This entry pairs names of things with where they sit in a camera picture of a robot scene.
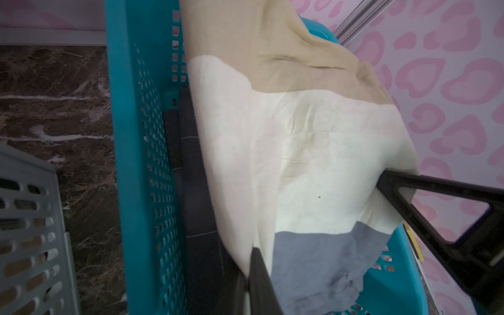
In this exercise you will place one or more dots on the yellow sticky note pad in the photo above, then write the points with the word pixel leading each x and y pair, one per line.
pixel 413 242

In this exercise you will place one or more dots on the beige cream grey pillowcase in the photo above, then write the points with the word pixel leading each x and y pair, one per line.
pixel 294 132

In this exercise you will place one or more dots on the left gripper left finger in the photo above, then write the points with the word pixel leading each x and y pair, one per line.
pixel 259 287

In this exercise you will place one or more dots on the white file organiser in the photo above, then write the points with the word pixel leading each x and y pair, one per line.
pixel 37 269

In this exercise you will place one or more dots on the dark grey checked pillowcase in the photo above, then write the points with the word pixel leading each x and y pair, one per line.
pixel 213 282

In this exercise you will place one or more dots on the teal plastic basket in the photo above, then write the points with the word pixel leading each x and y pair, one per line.
pixel 147 63

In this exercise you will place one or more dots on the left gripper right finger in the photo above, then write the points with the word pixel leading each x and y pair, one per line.
pixel 473 254

